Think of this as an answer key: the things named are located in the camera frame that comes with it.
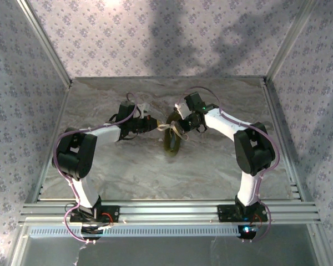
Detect white shoelace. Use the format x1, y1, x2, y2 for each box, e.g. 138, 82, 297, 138
157, 123, 189, 141

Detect olive green canvas shoe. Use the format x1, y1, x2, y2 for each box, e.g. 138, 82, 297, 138
163, 112, 184, 158

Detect floral patterned fabric panel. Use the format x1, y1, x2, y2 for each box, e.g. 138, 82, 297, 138
266, 0, 333, 266
0, 0, 70, 266
27, 0, 313, 78

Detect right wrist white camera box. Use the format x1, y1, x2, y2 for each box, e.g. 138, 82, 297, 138
175, 103, 188, 119

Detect aluminium table side rail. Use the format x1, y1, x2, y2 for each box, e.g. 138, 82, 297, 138
24, 83, 73, 203
262, 79, 309, 202

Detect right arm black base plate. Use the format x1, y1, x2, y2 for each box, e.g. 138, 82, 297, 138
217, 204, 269, 222

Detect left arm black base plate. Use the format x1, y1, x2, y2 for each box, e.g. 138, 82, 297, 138
69, 205, 120, 223

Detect left arm red wire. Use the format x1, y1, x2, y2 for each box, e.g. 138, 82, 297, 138
99, 213, 114, 226

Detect grey slotted cable duct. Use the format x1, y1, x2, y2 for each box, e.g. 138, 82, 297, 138
30, 224, 241, 238

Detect aluminium frame post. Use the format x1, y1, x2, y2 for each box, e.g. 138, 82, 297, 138
16, 0, 73, 86
265, 0, 322, 84

